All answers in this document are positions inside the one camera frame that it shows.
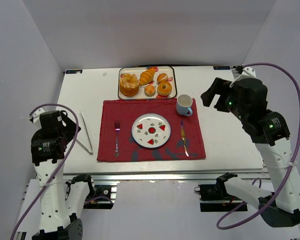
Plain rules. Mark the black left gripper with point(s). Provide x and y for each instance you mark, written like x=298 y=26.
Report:
x=71 y=125

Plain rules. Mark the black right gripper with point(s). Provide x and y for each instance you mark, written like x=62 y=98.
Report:
x=220 y=92

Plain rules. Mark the small round bread roll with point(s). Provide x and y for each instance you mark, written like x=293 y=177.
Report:
x=150 y=90

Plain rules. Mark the large orange bundt cake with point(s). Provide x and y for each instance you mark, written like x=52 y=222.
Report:
x=129 y=84

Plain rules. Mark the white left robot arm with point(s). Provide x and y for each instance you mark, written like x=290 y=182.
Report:
x=62 y=202

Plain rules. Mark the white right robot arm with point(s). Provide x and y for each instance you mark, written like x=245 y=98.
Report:
x=246 y=99

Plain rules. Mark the light blue mug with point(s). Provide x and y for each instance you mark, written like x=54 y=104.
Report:
x=184 y=105

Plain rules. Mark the silver fork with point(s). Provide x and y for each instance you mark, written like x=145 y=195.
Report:
x=117 y=131

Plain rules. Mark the iridescent table knife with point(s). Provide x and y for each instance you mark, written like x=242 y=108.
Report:
x=183 y=136

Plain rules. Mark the red cloth placemat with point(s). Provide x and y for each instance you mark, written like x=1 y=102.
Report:
x=120 y=139

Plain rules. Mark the cream filled bun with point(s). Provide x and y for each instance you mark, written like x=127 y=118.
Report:
x=162 y=77

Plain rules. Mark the white watermelon pattern plate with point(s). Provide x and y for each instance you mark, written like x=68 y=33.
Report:
x=151 y=130

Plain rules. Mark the golden croissant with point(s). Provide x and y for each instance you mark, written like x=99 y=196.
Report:
x=147 y=76

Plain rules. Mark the white strawberry serving tray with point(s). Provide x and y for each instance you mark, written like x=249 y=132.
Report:
x=141 y=95

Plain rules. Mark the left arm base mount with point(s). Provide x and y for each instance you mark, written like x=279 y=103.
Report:
x=104 y=192

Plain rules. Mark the glazed ring donut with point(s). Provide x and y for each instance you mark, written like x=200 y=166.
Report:
x=164 y=88

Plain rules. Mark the aluminium table frame rail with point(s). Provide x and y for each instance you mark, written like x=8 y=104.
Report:
x=198 y=177

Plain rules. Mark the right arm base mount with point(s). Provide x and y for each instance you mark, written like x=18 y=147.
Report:
x=211 y=199

